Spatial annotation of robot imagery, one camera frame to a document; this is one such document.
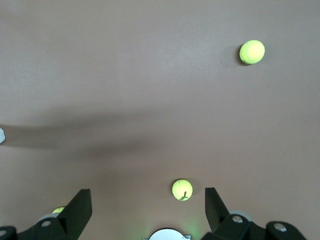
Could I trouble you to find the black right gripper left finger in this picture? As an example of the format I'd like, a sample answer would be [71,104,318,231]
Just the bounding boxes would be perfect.
[0,188,93,240]

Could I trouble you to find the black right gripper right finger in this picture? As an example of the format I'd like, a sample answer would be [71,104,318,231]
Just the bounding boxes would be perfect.
[204,186,309,240]

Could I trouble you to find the brown table mat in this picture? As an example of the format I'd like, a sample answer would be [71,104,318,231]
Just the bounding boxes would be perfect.
[0,0,320,240]

